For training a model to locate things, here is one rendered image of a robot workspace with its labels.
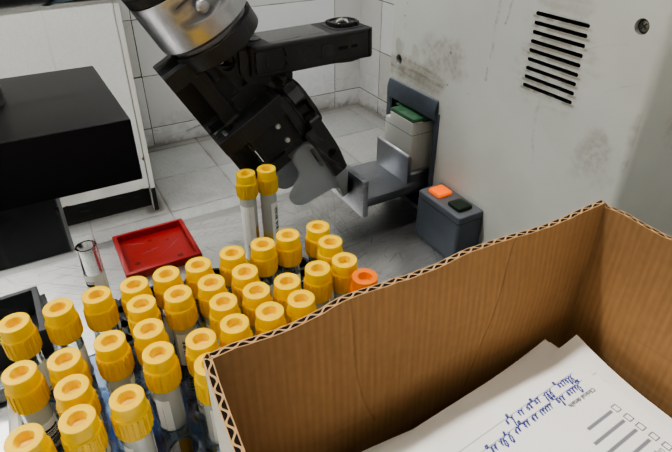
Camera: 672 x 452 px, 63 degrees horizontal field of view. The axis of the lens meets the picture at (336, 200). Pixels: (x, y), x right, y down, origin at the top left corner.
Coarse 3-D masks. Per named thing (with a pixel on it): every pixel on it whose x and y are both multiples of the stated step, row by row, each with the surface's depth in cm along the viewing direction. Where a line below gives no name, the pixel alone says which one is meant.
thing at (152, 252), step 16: (160, 224) 54; (176, 224) 55; (128, 240) 53; (144, 240) 53; (160, 240) 53; (176, 240) 53; (192, 240) 52; (128, 256) 51; (144, 256) 51; (160, 256) 51; (176, 256) 51; (192, 256) 50; (128, 272) 48; (144, 272) 48
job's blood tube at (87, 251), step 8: (88, 240) 36; (80, 248) 35; (88, 248) 36; (96, 248) 35; (80, 256) 35; (88, 256) 35; (96, 256) 35; (80, 264) 35; (88, 264) 35; (96, 264) 35; (88, 272) 35; (96, 272) 36; (104, 272) 36; (88, 280) 36; (96, 280) 36; (104, 280) 36; (88, 288) 36; (112, 296) 38; (120, 328) 39
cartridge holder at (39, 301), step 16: (32, 288) 42; (0, 304) 41; (16, 304) 42; (32, 304) 42; (0, 320) 41; (32, 320) 42; (0, 336) 41; (48, 336) 38; (0, 352) 37; (48, 352) 39; (0, 368) 38; (0, 384) 37; (0, 400) 37
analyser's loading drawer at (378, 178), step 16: (384, 144) 57; (384, 160) 57; (400, 160) 55; (352, 176) 53; (368, 176) 56; (384, 176) 56; (400, 176) 55; (416, 176) 55; (336, 192) 57; (352, 192) 54; (368, 192) 53; (384, 192) 53; (400, 192) 54; (352, 208) 55
